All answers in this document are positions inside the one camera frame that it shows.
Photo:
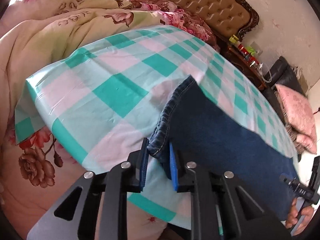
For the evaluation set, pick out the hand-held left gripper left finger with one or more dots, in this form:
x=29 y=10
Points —
x=143 y=165

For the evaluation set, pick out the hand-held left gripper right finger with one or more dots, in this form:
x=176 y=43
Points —
x=174 y=168

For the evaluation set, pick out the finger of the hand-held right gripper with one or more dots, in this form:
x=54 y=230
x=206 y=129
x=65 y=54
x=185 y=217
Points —
x=315 y=172

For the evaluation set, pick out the blue denim pants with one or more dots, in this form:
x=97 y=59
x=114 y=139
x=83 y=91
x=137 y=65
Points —
x=225 y=142

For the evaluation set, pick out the person's right hand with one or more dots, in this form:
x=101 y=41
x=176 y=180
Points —
x=300 y=215

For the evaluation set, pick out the brown plaid blanket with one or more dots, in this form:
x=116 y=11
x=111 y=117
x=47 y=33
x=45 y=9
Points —
x=295 y=137

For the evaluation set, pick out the large pink floral pillow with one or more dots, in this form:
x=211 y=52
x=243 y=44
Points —
x=297 y=112

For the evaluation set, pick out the green white checkered tablecloth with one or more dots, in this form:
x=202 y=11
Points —
x=112 y=92

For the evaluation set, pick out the black leather armchair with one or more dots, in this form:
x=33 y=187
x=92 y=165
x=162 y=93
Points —
x=282 y=72

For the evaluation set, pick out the dark wooden nightstand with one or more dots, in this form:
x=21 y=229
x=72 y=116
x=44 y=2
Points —
x=242 y=65

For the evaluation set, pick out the green crumpled bag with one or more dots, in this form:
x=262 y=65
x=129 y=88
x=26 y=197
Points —
x=250 y=50

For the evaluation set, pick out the red round tin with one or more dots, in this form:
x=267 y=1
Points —
x=242 y=48

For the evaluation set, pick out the yellow jar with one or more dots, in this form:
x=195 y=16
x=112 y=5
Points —
x=234 y=38

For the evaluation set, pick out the floral quilt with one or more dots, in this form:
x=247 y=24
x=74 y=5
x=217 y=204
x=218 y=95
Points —
x=50 y=30

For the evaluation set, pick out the tufted carved wooden headboard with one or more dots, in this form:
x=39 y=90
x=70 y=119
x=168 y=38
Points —
x=212 y=5

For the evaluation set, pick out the white wall socket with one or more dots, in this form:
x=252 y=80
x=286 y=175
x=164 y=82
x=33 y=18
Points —
x=258 y=48

